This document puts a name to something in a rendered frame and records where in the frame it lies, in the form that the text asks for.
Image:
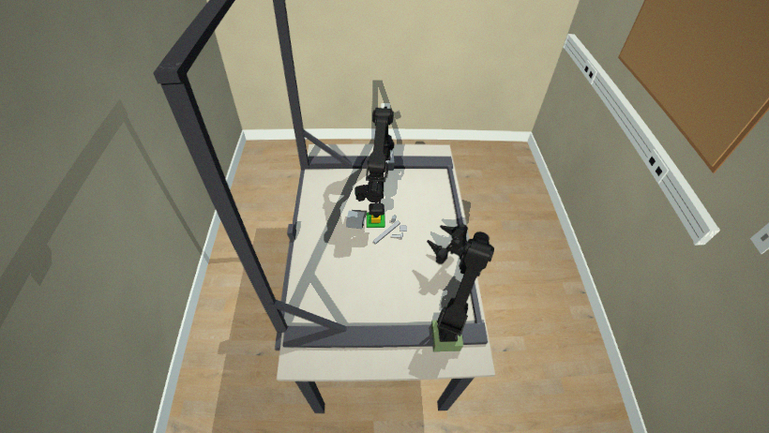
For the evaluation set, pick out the grey flat bar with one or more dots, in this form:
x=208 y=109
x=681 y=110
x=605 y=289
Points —
x=386 y=232

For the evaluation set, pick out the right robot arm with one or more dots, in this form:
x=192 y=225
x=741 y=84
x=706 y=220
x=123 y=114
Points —
x=477 y=256

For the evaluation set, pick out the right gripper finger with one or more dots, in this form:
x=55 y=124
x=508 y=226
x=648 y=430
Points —
x=434 y=247
x=449 y=230

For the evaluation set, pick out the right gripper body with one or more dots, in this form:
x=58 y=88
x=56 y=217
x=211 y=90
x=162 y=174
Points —
x=442 y=254

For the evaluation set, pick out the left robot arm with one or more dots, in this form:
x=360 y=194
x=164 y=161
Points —
x=376 y=164

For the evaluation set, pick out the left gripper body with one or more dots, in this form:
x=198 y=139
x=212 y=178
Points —
x=377 y=208

